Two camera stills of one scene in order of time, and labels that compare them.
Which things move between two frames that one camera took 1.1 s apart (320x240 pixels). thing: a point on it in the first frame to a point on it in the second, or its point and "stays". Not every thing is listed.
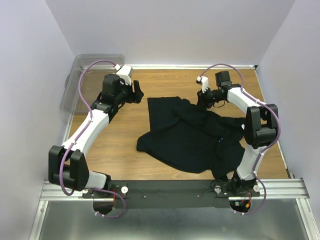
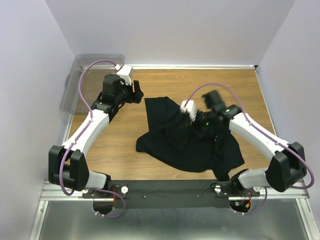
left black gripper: x=132 y=98 stays
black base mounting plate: x=167 y=194 stays
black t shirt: x=194 y=139 stays
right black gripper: x=202 y=100 to x=194 y=124
